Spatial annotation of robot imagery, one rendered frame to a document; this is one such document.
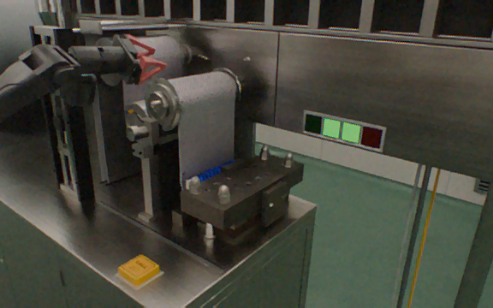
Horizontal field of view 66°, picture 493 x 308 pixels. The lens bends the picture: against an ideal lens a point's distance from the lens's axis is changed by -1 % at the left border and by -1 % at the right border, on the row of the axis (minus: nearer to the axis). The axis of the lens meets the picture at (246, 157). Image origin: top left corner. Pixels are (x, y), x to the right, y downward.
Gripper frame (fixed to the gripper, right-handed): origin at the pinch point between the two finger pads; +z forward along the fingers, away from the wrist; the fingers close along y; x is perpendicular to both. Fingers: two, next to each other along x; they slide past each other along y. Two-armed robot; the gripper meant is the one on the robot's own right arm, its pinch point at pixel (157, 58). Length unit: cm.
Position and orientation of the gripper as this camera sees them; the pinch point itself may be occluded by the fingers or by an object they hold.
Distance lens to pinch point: 96.4
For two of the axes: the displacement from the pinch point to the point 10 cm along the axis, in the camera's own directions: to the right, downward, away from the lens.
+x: 4.0, -6.6, -6.4
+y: 5.4, 7.3, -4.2
